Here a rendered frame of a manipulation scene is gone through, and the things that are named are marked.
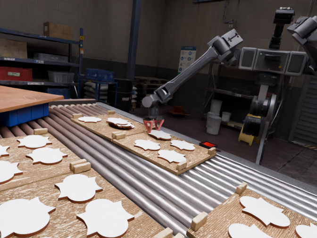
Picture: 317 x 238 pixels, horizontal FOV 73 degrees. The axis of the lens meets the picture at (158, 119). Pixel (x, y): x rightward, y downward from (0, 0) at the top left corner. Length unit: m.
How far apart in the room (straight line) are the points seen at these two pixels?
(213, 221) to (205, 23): 6.47
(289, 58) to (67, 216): 1.51
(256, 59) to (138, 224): 1.35
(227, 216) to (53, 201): 0.49
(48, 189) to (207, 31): 6.40
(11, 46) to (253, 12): 5.43
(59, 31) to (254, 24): 4.56
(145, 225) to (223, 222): 0.22
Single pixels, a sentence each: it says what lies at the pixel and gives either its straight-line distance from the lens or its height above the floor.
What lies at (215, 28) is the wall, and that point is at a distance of 6.67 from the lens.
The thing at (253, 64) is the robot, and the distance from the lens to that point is 1.66.
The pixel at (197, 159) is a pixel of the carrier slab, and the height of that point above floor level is 0.94.
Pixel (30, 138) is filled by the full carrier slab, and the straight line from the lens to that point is 1.10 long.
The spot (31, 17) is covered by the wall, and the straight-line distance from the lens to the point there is 5.92.
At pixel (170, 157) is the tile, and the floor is 0.95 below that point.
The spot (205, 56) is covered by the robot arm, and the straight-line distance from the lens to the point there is 1.13.
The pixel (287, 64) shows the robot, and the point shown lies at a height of 1.44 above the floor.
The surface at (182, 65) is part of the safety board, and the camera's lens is 7.14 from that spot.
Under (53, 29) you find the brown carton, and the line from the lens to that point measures 5.35.
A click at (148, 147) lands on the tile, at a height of 0.95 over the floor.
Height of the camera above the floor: 1.33
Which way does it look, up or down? 14 degrees down
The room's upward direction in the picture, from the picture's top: 8 degrees clockwise
